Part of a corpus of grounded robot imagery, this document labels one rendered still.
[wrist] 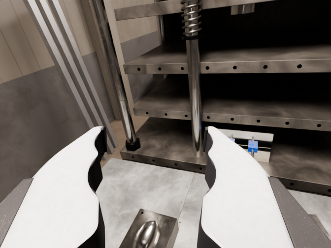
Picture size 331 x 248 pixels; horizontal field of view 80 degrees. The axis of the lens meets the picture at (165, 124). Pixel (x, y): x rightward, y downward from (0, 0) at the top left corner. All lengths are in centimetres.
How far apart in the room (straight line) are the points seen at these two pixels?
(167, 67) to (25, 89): 180
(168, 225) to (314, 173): 72
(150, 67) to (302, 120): 72
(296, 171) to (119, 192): 83
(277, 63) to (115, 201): 89
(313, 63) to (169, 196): 77
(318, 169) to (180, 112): 70
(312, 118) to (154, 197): 76
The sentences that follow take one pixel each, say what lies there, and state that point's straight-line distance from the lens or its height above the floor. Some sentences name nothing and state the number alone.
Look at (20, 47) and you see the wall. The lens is 253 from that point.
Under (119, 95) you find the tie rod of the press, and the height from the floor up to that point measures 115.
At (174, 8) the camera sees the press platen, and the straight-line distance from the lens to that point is 96.
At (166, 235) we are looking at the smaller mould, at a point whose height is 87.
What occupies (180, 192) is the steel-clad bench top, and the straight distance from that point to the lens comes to 94.
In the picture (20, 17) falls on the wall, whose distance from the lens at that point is 259.
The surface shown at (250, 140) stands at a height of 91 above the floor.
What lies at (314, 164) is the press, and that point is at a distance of 120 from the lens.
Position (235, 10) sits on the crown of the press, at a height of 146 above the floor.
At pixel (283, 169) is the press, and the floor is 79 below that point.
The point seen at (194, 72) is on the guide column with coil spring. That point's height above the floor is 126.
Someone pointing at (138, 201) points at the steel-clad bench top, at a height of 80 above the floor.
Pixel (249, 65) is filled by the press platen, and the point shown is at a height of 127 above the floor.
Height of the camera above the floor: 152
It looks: 30 degrees down
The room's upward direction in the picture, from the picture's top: 8 degrees counter-clockwise
